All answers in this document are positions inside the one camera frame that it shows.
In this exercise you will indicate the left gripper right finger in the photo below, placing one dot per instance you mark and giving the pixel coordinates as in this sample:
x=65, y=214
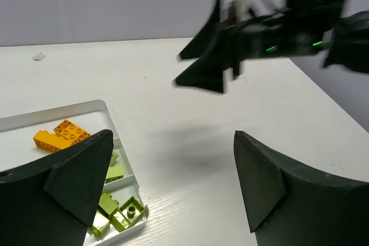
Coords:
x=290, y=203

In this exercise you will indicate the light green lego brick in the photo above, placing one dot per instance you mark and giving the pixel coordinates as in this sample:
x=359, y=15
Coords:
x=114, y=158

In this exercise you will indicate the white compartment tray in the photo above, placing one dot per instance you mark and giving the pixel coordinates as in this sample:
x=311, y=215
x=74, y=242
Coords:
x=18, y=148

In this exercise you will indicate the long orange lego brick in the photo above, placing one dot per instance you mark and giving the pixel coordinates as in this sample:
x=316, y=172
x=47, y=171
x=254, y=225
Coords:
x=50, y=142

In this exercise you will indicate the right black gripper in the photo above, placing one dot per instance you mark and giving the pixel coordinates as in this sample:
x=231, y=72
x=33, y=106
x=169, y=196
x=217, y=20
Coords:
x=289, y=33

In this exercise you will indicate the pale green lego brick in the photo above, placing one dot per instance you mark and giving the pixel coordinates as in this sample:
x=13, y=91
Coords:
x=114, y=173

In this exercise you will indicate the small white debris piece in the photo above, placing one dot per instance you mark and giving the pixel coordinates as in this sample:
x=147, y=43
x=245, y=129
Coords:
x=40, y=56

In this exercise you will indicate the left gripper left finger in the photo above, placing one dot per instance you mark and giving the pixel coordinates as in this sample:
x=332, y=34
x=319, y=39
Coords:
x=53, y=200

